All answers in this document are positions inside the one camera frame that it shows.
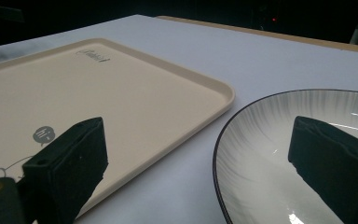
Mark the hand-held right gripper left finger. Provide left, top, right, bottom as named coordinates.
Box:
left=16, top=117, right=109, bottom=224

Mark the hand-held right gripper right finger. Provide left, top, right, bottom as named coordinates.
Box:
left=287, top=116, right=358, bottom=224

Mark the white plate with dark rim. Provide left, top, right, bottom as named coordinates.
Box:
left=212, top=89, right=358, bottom=224

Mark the beige plastic tray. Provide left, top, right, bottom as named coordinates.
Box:
left=0, top=37, right=236, bottom=218

